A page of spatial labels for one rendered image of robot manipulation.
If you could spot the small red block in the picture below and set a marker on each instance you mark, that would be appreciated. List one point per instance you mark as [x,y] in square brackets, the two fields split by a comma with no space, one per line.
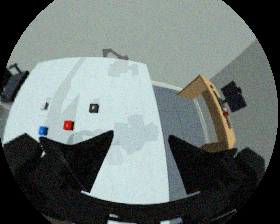
[69,125]

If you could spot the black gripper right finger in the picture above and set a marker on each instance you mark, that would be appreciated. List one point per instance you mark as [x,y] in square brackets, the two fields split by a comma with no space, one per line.
[195,164]

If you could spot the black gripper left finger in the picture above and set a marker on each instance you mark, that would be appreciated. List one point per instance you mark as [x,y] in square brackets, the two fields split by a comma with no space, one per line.
[83,159]

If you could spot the blue block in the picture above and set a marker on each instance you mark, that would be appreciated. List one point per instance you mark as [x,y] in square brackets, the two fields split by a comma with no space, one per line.
[43,131]

